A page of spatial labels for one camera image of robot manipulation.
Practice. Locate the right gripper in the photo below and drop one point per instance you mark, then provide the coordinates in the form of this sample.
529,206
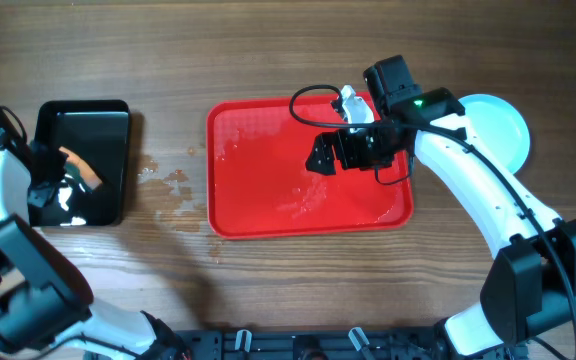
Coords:
338,151

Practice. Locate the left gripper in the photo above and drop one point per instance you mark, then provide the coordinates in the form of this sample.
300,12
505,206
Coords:
44,176

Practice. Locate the orange green sponge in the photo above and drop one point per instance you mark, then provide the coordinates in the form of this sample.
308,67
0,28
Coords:
81,171

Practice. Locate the light blue plate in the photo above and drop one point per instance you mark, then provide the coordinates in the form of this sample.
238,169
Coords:
501,127

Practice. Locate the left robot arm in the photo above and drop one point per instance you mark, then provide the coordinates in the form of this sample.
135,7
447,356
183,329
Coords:
47,305

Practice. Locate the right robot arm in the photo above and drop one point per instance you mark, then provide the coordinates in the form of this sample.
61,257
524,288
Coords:
531,286

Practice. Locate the red plastic tray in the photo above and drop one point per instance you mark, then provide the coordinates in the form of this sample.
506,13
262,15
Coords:
258,185

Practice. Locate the black water basin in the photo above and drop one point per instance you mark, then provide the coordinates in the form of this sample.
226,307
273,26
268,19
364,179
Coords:
99,132

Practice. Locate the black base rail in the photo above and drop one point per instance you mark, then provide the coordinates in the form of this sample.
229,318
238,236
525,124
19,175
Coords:
414,343

